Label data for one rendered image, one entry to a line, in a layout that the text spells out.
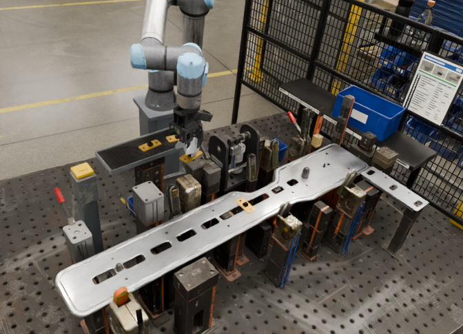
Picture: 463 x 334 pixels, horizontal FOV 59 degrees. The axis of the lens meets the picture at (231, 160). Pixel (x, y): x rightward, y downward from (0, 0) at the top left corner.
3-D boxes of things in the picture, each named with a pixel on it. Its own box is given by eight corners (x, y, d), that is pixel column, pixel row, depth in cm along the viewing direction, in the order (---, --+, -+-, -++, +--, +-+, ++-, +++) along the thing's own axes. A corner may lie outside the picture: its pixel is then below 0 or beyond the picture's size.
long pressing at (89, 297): (79, 330, 115) (78, 326, 114) (49, 275, 128) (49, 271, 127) (371, 167, 190) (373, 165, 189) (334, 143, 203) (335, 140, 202)
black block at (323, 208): (311, 266, 178) (327, 218, 160) (293, 251, 184) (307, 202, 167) (323, 258, 182) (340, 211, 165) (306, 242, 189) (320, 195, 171)
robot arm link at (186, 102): (188, 82, 129) (208, 92, 125) (187, 95, 132) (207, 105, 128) (171, 91, 124) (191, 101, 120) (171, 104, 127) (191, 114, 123)
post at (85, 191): (90, 266, 167) (76, 183, 140) (83, 253, 171) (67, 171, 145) (107, 257, 171) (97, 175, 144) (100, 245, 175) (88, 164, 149)
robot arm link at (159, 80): (149, 78, 194) (148, 50, 186) (178, 79, 196) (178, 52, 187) (146, 89, 185) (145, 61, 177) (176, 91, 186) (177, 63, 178)
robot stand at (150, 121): (136, 162, 222) (132, 97, 198) (171, 153, 232) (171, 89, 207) (150, 185, 209) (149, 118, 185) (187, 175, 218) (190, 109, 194)
